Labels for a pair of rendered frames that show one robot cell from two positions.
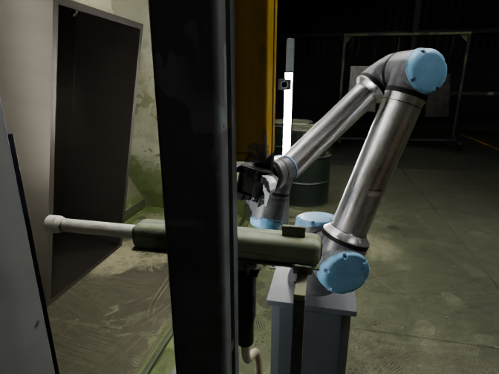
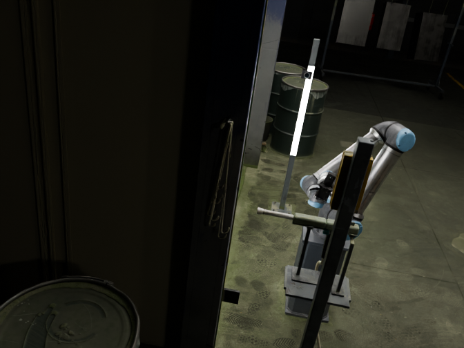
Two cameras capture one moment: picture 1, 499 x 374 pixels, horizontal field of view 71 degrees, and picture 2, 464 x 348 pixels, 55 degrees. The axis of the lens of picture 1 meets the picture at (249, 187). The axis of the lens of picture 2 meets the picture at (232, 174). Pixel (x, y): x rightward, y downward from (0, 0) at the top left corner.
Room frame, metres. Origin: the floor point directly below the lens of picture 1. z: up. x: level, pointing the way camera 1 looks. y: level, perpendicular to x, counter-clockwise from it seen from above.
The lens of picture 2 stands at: (-1.21, 0.75, 2.24)
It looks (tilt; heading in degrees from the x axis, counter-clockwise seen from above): 27 degrees down; 353
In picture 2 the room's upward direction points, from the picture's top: 8 degrees clockwise
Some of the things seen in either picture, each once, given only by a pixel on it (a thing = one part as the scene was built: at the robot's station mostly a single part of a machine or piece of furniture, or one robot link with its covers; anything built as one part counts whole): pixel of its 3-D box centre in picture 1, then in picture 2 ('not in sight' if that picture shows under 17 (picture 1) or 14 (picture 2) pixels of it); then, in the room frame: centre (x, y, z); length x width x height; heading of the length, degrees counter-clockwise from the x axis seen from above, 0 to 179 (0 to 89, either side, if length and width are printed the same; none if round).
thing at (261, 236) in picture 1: (176, 277); (304, 233); (0.54, 0.13, 1.05); 0.49 x 0.05 x 0.23; 78
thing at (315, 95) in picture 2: (305, 165); (297, 117); (3.95, -0.65, 0.44); 0.59 x 0.58 x 0.89; 2
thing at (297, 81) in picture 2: (307, 128); (304, 83); (3.95, -0.65, 0.86); 0.54 x 0.54 x 0.01
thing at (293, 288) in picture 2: not in sight; (316, 285); (0.47, 0.02, 0.78); 0.31 x 0.23 x 0.01; 78
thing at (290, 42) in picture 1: (286, 162); (297, 132); (2.46, -0.27, 0.82); 0.05 x 0.05 x 1.64; 78
